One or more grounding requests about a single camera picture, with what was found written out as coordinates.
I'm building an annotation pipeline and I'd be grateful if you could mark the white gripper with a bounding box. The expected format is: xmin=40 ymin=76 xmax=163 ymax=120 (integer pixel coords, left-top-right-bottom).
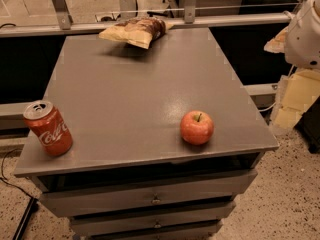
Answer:
xmin=264 ymin=0 xmax=320 ymax=130

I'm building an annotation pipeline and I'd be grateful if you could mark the red apple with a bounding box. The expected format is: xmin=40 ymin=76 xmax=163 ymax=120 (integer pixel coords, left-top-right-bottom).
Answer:
xmin=180 ymin=110 xmax=214 ymax=145

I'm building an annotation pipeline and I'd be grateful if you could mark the brown chip bag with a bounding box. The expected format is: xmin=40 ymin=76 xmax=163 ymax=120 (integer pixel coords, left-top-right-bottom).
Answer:
xmin=99 ymin=17 xmax=173 ymax=49

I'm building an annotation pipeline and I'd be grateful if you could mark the grey drawer cabinet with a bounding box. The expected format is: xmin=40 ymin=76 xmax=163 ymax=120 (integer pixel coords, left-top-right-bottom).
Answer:
xmin=15 ymin=29 xmax=278 ymax=240

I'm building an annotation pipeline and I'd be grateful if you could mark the red Coca-Cola can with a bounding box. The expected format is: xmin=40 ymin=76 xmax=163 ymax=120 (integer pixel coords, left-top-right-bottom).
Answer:
xmin=23 ymin=100 xmax=73 ymax=156

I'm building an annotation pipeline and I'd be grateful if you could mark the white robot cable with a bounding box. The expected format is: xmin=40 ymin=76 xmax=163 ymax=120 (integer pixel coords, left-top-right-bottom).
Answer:
xmin=258 ymin=101 xmax=278 ymax=114

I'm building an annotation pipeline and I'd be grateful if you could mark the grey metal railing frame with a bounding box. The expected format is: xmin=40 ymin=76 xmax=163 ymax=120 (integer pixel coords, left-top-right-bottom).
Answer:
xmin=0 ymin=0 xmax=290 ymax=37

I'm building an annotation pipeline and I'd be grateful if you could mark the black floor cable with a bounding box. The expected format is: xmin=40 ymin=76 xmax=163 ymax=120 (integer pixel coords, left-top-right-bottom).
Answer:
xmin=0 ymin=147 xmax=39 ymax=240

